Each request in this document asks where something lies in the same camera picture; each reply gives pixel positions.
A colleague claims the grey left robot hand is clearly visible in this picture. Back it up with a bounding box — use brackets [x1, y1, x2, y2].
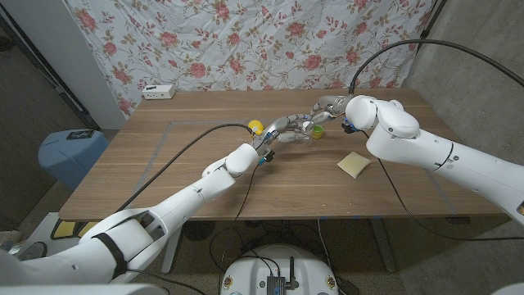
[250, 114, 316, 159]

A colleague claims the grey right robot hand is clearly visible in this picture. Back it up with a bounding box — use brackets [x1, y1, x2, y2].
[305, 95, 354, 131]

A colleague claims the clear medicine bottle white cap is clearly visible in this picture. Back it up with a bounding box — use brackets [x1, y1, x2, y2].
[286, 120, 315, 144]

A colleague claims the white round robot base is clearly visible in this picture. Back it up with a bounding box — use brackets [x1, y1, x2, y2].
[220, 244, 340, 295]

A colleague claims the yellow toy lemon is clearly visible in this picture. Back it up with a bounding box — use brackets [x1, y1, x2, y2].
[247, 119, 265, 137]

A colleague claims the floral print backdrop cloth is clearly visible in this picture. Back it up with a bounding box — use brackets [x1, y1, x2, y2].
[64, 0, 438, 119]

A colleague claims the white power strip box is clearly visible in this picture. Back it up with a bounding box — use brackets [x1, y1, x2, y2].
[142, 84, 177, 101]

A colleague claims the black stand pole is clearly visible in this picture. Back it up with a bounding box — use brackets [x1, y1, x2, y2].
[416, 0, 448, 52]

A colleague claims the grey table leg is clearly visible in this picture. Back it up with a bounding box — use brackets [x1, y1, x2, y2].
[370, 219, 398, 274]

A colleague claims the black antenna module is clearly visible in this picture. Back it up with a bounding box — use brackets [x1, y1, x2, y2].
[266, 256, 300, 295]

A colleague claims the white table leg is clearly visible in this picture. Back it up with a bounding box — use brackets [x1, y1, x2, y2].
[161, 229, 183, 275]

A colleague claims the black flat device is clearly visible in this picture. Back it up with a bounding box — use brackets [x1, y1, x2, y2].
[65, 129, 96, 141]

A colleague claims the blue grey bin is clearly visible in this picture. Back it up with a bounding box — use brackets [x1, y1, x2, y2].
[37, 129, 110, 192]

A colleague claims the yellow black floor sticker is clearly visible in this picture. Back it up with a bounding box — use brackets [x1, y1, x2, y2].
[50, 219, 102, 241]

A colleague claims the grey white sneaker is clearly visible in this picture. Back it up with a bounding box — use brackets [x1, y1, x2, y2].
[18, 241, 48, 261]

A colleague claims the left arm thick black cable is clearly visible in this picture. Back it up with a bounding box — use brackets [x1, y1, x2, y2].
[116, 123, 255, 214]

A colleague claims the arm thick black cable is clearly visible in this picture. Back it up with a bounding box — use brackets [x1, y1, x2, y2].
[348, 39, 524, 98]
[116, 123, 255, 214]

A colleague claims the left wrist thin black cable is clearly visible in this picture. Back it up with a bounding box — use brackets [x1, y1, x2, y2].
[233, 163, 263, 222]

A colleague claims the wrist thin black cable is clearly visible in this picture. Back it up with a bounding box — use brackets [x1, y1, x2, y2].
[362, 130, 524, 242]
[233, 163, 263, 222]

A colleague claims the right arm thick black cable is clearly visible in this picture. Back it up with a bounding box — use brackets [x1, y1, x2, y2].
[348, 39, 524, 98]

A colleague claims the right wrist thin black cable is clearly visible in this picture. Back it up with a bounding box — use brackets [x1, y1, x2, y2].
[362, 130, 524, 242]

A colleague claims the grey floor cable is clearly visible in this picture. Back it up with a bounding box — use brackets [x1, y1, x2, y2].
[317, 219, 341, 284]

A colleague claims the black looped floor cable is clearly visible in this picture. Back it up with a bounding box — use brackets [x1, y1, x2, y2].
[208, 227, 283, 284]

